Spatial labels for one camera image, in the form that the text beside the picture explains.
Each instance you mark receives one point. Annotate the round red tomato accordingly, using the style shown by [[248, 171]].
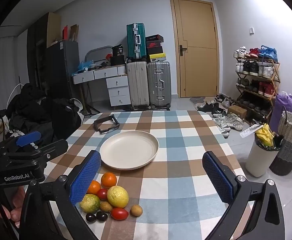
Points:
[[102, 194]]

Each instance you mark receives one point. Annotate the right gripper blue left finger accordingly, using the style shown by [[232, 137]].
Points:
[[82, 175]]

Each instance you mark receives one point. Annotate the black plastic frame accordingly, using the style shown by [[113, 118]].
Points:
[[106, 124]]

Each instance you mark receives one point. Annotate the green wrinkled passion fruit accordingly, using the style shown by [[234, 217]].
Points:
[[90, 203]]

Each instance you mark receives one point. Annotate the cardboard box on floor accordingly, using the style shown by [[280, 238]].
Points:
[[235, 109]]

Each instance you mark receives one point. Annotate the cream round plate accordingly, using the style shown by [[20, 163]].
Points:
[[129, 150]]

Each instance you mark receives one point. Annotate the wooden door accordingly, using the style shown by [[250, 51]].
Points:
[[197, 48]]

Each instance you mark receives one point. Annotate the pile of black clothes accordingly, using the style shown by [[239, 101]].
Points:
[[32, 110]]

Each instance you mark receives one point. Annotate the dark plum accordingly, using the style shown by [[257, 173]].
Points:
[[101, 216], [90, 218]]

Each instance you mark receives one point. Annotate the white wall switch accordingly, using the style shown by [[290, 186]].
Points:
[[251, 31]]

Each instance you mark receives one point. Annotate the woven laundry basket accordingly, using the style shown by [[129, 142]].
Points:
[[282, 164]]

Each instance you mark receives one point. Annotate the dark grey refrigerator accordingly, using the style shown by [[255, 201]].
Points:
[[62, 61]]

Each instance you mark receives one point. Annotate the yellow smooth passion fruit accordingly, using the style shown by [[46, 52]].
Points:
[[117, 196]]

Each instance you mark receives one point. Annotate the white trash bin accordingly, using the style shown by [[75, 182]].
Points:
[[261, 156]]

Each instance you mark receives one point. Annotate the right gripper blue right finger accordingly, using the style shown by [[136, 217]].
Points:
[[221, 176]]

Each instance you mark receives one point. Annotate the teal suitcase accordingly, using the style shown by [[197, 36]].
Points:
[[136, 41]]

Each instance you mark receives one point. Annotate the person's left hand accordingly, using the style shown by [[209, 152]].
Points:
[[16, 203]]

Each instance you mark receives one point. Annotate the white drawer desk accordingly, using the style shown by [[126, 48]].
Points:
[[106, 84]]

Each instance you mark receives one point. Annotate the wooden shoe rack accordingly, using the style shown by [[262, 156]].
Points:
[[258, 84]]

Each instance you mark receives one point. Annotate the stacked shoe boxes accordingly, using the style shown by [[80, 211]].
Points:
[[154, 45]]

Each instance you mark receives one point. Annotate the checkered tablecloth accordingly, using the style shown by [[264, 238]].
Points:
[[177, 197]]

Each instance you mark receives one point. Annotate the silver suitcase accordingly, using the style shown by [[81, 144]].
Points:
[[159, 84]]

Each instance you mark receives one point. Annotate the purple bag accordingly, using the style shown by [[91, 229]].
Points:
[[283, 101]]

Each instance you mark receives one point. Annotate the oval red tomato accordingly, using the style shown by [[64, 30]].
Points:
[[119, 213]]

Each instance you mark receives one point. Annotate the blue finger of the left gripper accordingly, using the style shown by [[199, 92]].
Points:
[[28, 138], [13, 151]]

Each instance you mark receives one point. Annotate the large orange tangerine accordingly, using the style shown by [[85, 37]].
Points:
[[108, 180]]

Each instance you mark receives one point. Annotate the small orange tangerine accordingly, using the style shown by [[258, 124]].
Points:
[[94, 187]]

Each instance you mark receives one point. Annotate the beige suitcase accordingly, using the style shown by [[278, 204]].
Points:
[[138, 83]]

